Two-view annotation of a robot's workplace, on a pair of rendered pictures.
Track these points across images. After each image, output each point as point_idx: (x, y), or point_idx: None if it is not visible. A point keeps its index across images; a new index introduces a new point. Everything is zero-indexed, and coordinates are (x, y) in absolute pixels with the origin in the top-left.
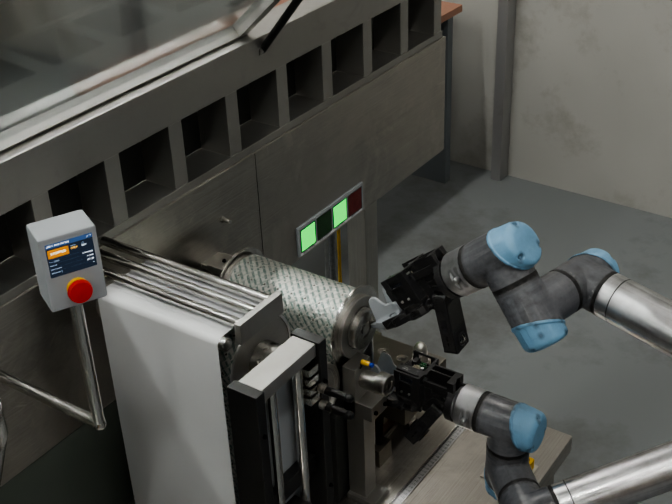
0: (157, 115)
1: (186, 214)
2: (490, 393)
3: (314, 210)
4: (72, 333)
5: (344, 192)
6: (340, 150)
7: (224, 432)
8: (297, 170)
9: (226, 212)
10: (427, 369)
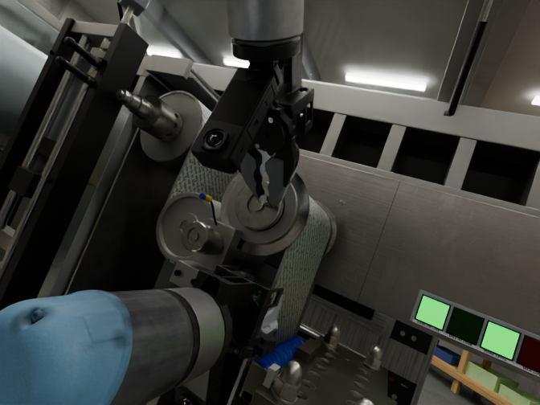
0: (330, 100)
1: (315, 173)
2: (180, 303)
3: (457, 298)
4: None
5: (522, 329)
6: (533, 274)
7: (117, 146)
8: (448, 237)
9: (348, 201)
10: (239, 276)
